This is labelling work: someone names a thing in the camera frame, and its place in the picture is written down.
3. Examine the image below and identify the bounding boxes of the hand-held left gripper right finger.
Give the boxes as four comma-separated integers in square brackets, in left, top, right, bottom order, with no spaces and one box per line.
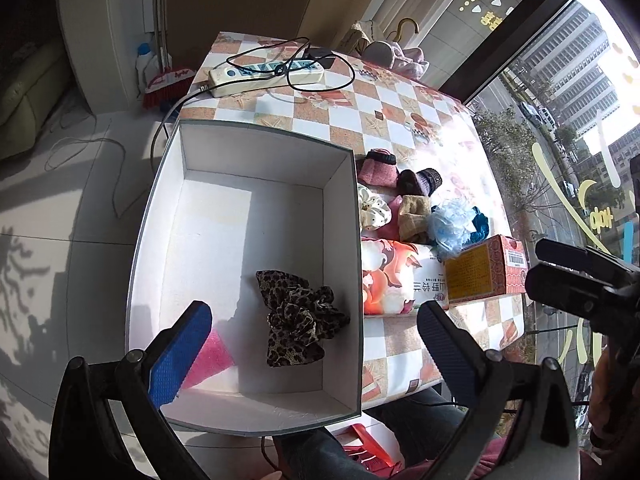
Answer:
[416,301,581,480]

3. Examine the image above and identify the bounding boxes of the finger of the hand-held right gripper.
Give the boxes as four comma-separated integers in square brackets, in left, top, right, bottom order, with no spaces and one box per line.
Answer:
[536,238,640,288]
[525,264,621,321]

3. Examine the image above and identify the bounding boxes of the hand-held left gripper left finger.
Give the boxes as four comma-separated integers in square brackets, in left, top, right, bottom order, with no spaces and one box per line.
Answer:
[48,301,213,480]

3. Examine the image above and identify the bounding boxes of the teal knitted sock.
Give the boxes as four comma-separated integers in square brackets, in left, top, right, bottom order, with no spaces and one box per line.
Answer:
[467,208,491,246]

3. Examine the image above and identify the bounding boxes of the light blue fluffy scrunchie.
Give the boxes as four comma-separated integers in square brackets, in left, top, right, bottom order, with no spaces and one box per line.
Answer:
[427,199,476,261]

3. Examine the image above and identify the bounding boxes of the beige knitted sock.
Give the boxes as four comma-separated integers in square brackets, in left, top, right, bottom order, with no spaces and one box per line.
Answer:
[397,195,433,243]

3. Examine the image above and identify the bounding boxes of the large white cardboard box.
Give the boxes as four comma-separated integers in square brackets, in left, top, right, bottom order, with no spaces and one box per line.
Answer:
[125,119,364,436]

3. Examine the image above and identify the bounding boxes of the person's right hand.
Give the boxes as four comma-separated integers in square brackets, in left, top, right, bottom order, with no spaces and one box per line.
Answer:
[587,347,640,456]

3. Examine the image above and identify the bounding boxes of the pink foam sheet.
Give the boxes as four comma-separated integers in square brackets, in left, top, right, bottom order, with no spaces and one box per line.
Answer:
[180,329,237,391]

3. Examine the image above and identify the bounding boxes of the person's legs in dark trousers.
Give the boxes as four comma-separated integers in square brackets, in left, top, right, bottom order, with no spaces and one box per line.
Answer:
[272,390,471,480]

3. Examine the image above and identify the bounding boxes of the red patterned carton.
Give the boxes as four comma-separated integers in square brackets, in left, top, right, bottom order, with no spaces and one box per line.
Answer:
[442,234,528,306]

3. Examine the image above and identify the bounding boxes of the person's maroon jacket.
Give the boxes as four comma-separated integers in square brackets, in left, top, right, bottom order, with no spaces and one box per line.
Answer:
[400,437,506,480]

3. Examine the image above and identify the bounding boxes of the leopard print scrunchie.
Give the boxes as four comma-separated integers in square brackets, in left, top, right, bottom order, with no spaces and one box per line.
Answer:
[256,270,351,368]

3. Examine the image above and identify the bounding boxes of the red plastic stool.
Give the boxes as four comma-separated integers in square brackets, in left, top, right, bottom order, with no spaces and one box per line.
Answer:
[330,422,406,473]

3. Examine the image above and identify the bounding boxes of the white polka dot scrunchie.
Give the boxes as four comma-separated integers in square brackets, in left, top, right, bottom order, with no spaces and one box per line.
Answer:
[357,183,392,233]

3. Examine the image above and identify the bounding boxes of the pink knitted sock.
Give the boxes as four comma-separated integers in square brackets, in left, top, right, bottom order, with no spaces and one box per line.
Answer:
[356,149,398,186]

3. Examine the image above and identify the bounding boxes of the pink cloth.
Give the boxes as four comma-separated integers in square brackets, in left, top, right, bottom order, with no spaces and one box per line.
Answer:
[392,45,431,81]

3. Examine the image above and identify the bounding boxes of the red broom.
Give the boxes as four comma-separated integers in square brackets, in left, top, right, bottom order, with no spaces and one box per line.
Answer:
[131,0,197,111]

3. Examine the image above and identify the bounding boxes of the white power strip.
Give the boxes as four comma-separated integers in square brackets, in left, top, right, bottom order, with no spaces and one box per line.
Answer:
[208,57,326,98]

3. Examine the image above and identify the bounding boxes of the yellow hanger hook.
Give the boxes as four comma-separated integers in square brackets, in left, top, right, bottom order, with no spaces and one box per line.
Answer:
[385,17,418,41]

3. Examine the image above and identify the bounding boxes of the pale green sofa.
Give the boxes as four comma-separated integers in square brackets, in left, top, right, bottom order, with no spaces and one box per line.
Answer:
[0,40,86,161]

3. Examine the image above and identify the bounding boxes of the white bottle with blue cap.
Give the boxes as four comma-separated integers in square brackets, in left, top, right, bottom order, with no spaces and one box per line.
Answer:
[135,42,161,86]

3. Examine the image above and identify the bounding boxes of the beige towel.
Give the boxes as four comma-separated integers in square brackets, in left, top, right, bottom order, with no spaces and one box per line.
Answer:
[345,20,376,53]

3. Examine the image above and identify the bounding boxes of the white cabinet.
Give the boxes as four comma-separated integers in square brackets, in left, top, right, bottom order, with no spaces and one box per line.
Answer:
[55,0,171,101]

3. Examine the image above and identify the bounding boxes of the black power adapter with cable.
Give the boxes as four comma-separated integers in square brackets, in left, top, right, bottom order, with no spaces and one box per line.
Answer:
[220,37,357,93]

